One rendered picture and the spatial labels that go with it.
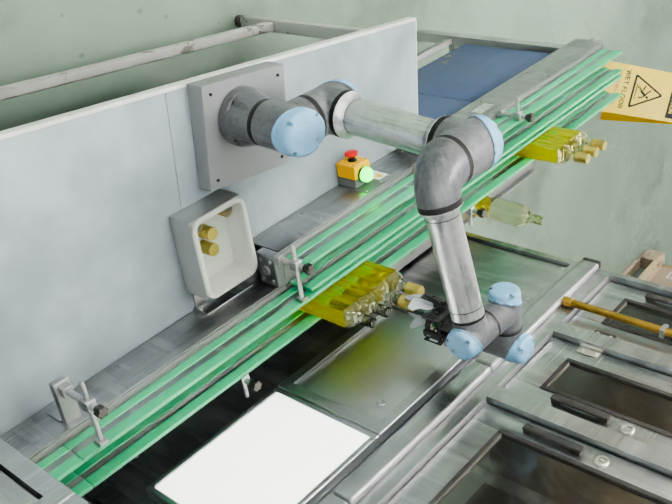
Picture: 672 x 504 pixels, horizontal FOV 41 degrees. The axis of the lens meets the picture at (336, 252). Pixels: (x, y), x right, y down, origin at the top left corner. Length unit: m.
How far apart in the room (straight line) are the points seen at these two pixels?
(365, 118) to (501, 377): 0.74
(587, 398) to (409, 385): 0.43
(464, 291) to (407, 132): 0.37
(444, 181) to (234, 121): 0.58
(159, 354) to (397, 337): 0.64
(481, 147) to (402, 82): 0.94
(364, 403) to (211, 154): 0.71
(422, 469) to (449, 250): 0.52
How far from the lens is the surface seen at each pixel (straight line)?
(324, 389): 2.29
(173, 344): 2.25
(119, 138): 2.10
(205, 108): 2.18
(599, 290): 2.67
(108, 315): 2.20
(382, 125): 2.06
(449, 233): 1.88
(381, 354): 2.38
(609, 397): 2.29
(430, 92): 3.32
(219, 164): 2.24
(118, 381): 2.18
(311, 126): 2.10
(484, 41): 3.80
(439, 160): 1.85
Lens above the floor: 2.44
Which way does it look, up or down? 39 degrees down
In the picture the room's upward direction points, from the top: 108 degrees clockwise
